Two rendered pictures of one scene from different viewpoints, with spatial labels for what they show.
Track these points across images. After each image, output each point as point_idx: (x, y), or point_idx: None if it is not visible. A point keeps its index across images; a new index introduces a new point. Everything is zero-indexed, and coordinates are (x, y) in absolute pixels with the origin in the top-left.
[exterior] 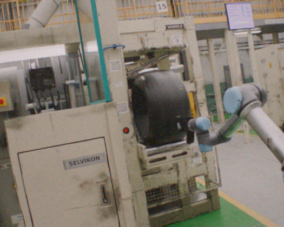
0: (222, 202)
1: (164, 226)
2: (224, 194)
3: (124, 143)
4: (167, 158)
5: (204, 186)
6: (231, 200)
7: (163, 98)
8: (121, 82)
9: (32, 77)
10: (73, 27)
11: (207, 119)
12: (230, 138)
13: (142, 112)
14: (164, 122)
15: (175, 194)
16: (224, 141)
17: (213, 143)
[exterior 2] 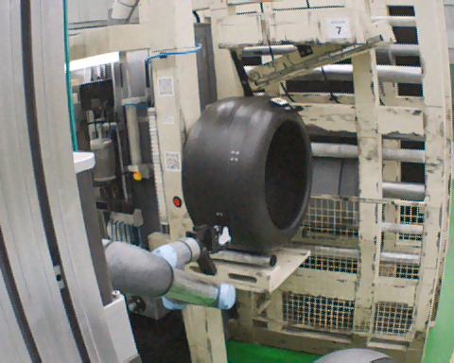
0: (437, 359)
1: (316, 354)
2: None
3: (173, 221)
4: (219, 275)
5: None
6: None
7: (194, 171)
8: (173, 118)
9: (81, 95)
10: (104, 31)
11: (162, 257)
12: (218, 306)
13: (271, 163)
14: (194, 216)
15: (386, 310)
16: (207, 306)
17: (179, 300)
